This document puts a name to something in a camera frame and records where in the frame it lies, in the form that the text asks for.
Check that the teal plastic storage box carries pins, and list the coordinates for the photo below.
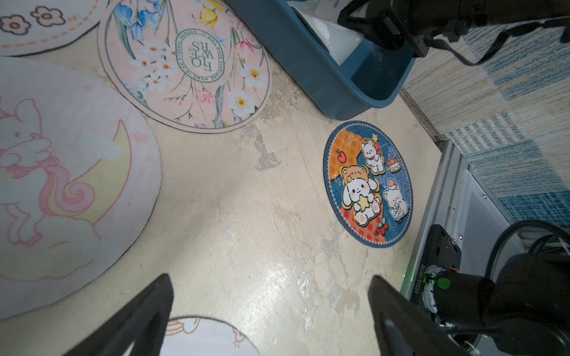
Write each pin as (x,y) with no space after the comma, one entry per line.
(371,77)

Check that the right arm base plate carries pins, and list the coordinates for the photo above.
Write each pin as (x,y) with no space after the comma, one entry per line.
(440,254)

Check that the pink unicorn moon coaster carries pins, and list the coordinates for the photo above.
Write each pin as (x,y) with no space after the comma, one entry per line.
(80,176)

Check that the pink hello kitty coaster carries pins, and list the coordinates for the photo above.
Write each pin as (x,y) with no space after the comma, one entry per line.
(205,336)

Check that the blue orange bears coaster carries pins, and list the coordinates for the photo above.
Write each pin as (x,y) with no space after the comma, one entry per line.
(368,184)

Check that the white puppy cartoon coaster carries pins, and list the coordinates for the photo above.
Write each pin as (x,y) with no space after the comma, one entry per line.
(36,26)

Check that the pink floral flowers coaster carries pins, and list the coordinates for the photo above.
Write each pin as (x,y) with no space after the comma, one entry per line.
(192,65)

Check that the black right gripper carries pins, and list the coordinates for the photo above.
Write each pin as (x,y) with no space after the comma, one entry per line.
(394,24)

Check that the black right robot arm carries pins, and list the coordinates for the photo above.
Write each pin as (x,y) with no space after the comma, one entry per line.
(522,300)

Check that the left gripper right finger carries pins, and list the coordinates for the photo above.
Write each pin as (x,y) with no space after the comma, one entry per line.
(400,327)

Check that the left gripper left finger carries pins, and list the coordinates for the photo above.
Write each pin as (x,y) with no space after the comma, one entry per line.
(139,328)

